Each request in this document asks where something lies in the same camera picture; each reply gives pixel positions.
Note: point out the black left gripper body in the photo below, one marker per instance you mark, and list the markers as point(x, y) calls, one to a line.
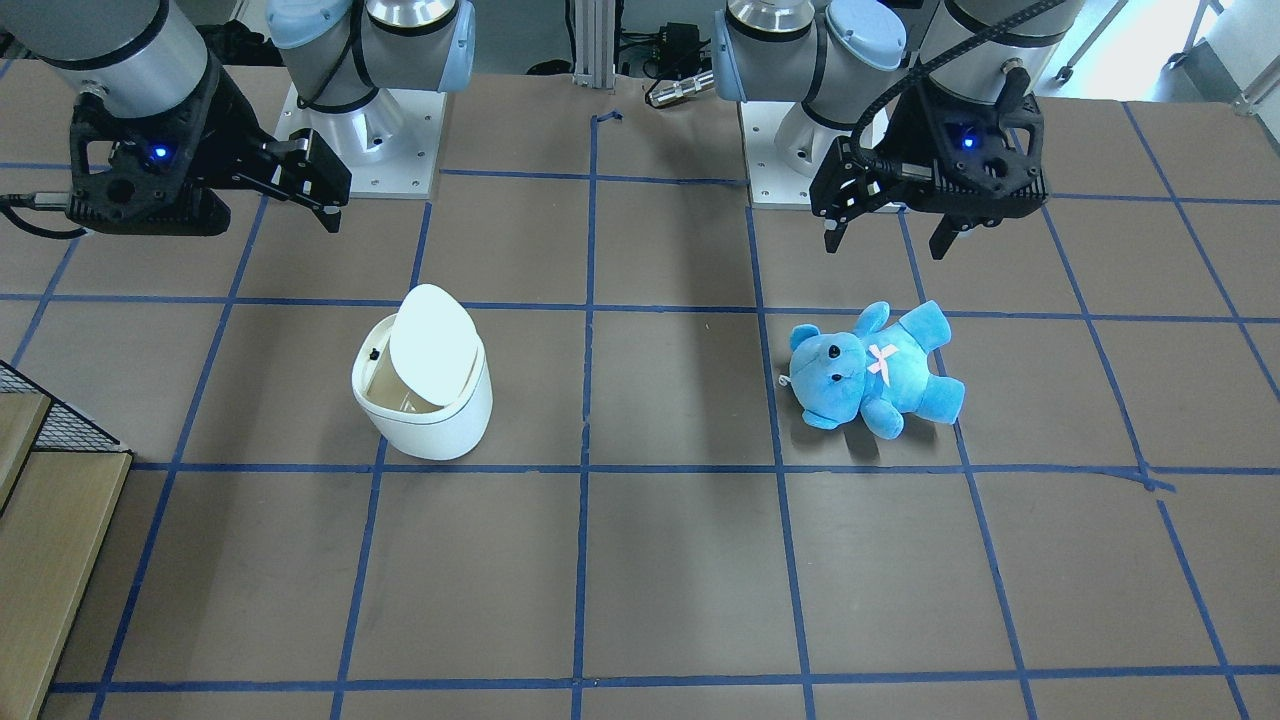
point(897, 133)

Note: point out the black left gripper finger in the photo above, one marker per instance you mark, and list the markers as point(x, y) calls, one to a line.
point(949, 230)
point(837, 213)

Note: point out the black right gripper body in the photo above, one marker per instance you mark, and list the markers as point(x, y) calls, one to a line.
point(232, 137)

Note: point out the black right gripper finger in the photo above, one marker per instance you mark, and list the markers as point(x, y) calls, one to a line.
point(310, 173)

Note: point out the white trash can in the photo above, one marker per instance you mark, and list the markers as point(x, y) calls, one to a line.
point(423, 379)

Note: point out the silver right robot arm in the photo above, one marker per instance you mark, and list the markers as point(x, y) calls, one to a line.
point(145, 57)

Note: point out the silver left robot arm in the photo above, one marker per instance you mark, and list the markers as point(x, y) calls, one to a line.
point(847, 62)

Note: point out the blue teddy bear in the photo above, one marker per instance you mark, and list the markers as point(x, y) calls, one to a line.
point(878, 371)

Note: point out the white checkered fabric basket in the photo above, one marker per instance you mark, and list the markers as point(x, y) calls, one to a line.
point(62, 476)

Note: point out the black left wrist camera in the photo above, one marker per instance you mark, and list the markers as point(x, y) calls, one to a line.
point(987, 159)

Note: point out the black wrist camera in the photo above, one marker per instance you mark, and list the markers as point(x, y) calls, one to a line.
point(987, 159)
point(133, 175)

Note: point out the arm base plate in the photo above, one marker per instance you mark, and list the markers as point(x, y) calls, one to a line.
point(390, 146)
point(783, 149)

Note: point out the aluminium frame post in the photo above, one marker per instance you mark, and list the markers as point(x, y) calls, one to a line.
point(594, 40)

